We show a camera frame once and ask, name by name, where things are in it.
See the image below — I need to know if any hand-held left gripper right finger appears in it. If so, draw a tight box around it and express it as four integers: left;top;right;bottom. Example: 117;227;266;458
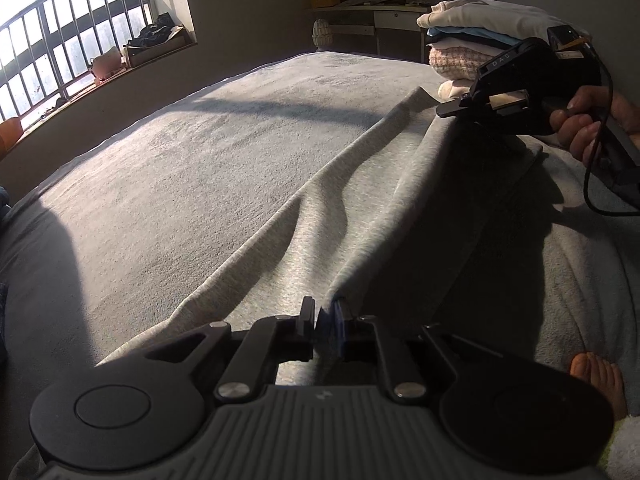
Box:
327;297;493;404

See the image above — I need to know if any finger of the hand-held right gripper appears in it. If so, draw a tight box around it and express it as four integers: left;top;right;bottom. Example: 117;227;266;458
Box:
436;95;481;121

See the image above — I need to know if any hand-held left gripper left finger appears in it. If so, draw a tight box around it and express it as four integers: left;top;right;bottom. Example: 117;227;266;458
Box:
145;296;317;404

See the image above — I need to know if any grey hoodie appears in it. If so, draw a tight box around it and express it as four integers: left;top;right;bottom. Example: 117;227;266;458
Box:
12;87;546;480

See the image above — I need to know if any pile of folded clothes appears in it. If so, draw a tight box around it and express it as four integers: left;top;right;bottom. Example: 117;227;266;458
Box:
427;27;526;48

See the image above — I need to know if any dark clothes bundle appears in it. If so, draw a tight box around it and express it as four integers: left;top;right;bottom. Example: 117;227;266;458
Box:
127;12;176;48

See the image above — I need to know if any person's right hand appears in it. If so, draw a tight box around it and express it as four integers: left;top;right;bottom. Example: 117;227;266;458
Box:
549;85;640;162

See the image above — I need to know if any beige folded garment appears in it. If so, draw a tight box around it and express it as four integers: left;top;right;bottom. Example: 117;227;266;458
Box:
437;77;481;103

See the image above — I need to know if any cream folded garment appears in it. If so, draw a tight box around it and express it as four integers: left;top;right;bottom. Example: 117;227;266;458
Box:
416;0;591;43

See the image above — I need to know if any white desk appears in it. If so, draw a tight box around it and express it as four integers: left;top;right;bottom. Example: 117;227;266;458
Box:
307;0;436;63

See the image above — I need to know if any cream pinecone ornament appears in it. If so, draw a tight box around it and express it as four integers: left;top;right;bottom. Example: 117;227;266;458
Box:
312;17;335;52

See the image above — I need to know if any grey bed blanket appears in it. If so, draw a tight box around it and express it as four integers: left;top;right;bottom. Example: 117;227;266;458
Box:
0;50;441;461

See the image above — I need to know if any person's bare foot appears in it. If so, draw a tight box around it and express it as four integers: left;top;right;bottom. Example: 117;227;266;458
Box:
569;351;627;418

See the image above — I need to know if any cardboard box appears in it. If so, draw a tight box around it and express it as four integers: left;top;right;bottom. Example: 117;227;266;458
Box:
122;27;193;68

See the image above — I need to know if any white fluffy robe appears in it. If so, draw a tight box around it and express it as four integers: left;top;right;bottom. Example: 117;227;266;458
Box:
597;410;640;480

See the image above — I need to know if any pink helmet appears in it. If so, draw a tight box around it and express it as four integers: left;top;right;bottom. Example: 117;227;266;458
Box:
90;46;123;81

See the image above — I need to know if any orange bag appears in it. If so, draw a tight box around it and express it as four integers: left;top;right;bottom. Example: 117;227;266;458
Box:
0;116;23;161

